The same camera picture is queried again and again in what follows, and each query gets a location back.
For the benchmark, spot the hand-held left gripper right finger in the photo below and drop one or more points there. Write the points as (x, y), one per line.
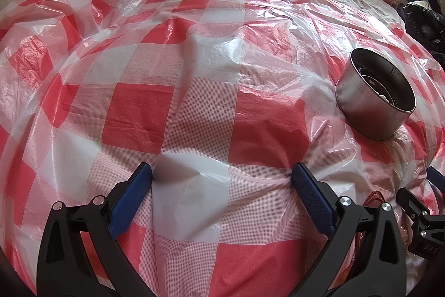
(314, 194)

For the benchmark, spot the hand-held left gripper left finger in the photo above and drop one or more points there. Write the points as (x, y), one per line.
(130, 194)

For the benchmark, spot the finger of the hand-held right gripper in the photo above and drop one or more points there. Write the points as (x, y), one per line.
(436, 176)
(413, 204)

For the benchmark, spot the round metal tin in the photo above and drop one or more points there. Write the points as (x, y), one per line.
(361, 112)

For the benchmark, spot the red white checkered plastic sheet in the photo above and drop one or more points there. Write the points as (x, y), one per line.
(173, 91)

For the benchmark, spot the pile of dark clothes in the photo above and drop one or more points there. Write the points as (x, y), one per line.
(426, 25)

